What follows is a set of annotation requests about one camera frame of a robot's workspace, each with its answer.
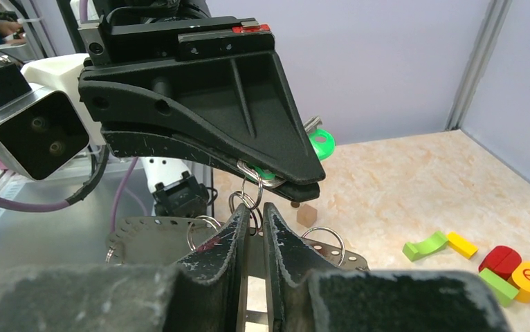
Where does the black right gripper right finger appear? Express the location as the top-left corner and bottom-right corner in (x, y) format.
(264, 203), (511, 331)

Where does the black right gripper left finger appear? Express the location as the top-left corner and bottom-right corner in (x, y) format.
(0, 203), (252, 332)

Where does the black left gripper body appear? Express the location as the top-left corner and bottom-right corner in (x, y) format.
(80, 16), (277, 77)

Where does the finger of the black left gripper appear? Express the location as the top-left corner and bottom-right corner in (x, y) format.
(101, 129), (320, 203)
(78, 51), (325, 185)

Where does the perforated metal keyring plate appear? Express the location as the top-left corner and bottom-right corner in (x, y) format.
(104, 160), (370, 332)

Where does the green key tag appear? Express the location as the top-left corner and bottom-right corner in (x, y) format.
(253, 128), (337, 181)

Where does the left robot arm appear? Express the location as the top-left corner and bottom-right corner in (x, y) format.
(78, 17), (326, 216)

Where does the silver key near green tag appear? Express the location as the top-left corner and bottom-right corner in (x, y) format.
(303, 116), (322, 135)

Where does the small wooden hexagon block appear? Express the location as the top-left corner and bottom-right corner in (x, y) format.
(296, 204), (318, 228)

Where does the yellow rectangular block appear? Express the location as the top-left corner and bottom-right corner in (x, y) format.
(446, 232), (479, 259)

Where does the green rectangular block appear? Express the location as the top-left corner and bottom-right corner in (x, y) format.
(478, 268), (519, 307)

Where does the red cylinder block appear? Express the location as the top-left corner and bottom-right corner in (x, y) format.
(478, 246), (522, 280)

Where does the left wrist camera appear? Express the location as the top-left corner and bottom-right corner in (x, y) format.
(0, 53), (104, 180)

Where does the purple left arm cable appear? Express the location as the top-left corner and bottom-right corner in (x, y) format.
(0, 0), (149, 234)

